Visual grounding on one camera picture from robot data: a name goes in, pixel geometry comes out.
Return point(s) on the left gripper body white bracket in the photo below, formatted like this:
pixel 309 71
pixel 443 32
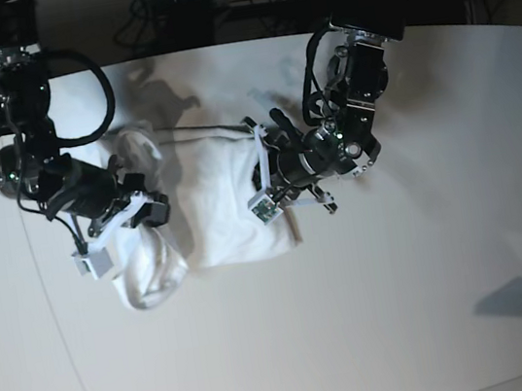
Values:
pixel 287 171

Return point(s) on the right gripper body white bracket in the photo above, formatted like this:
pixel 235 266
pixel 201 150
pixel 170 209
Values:
pixel 96 260

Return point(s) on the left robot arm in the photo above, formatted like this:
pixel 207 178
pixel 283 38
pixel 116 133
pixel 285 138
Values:
pixel 345 73

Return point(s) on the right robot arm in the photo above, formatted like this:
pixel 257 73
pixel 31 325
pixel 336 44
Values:
pixel 36 170

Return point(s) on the white printed T-shirt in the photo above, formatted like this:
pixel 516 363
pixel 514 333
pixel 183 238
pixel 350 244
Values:
pixel 207 174

